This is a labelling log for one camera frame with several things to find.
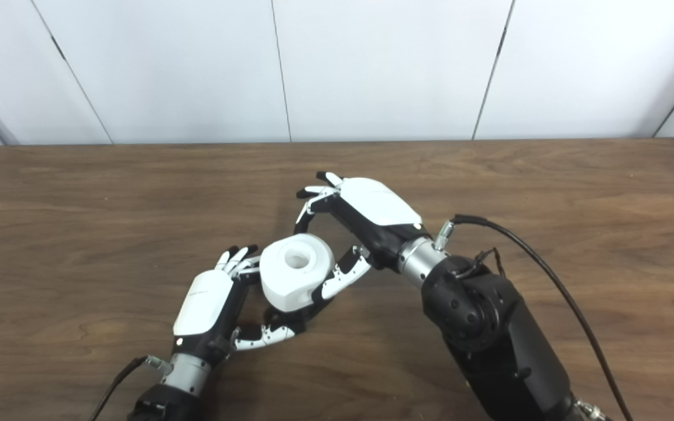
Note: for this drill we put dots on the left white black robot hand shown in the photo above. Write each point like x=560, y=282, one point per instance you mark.
x=202, y=310

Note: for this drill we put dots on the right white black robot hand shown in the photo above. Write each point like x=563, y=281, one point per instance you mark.
x=381, y=204

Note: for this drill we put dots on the round white piece with holes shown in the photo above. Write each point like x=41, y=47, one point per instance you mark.
x=290, y=283

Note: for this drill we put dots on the black flanged holder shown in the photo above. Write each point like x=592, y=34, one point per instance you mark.
x=308, y=314

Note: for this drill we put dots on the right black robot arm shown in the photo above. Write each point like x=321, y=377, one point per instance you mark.
x=489, y=327

